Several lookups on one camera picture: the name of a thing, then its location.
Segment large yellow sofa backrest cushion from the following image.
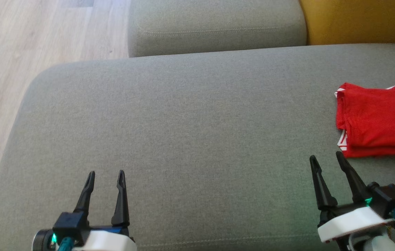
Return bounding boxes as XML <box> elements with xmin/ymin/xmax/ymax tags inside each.
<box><xmin>299</xmin><ymin>0</ymin><xmax>395</xmax><ymax>46</ymax></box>

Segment yellow and grey sofa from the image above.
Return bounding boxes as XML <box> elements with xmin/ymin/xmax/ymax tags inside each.
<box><xmin>0</xmin><ymin>43</ymin><xmax>395</xmax><ymax>251</ymax></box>

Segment grey sofa seat cushion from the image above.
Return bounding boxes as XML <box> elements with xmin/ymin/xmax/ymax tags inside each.
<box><xmin>127</xmin><ymin>0</ymin><xmax>308</xmax><ymax>58</ymax></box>

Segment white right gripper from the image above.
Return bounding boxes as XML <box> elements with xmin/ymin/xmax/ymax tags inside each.
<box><xmin>309</xmin><ymin>151</ymin><xmax>387</xmax><ymax>244</ymax></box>

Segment teal left camera cable plug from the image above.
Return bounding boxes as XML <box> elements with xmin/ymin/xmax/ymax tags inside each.
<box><xmin>57</xmin><ymin>237</ymin><xmax>76</xmax><ymax>251</ymax></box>

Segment red shorts with white stripes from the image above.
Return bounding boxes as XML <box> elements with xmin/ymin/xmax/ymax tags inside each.
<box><xmin>334</xmin><ymin>89</ymin><xmax>395</xmax><ymax>160</ymax></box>

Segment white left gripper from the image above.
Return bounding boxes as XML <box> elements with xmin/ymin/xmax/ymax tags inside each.
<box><xmin>74</xmin><ymin>170</ymin><xmax>137</xmax><ymax>251</ymax></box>

